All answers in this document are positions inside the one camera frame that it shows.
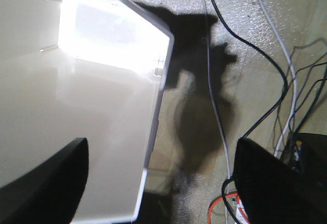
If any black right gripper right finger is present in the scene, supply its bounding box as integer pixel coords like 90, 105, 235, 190
234, 137, 326, 223

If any white cable under desk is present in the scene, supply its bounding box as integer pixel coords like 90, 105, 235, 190
198, 0, 232, 224

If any white cable on floor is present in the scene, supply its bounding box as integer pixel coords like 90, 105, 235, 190
254, 0, 298, 158

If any black cable on floor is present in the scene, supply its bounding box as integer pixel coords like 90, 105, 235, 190
203, 0, 289, 139

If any orange cable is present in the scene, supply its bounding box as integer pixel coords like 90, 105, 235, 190
207, 192, 248, 224

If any white plastic trash bin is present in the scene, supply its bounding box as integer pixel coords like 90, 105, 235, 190
1, 0, 174, 223

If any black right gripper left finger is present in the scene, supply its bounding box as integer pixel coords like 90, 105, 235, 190
1, 138, 89, 223

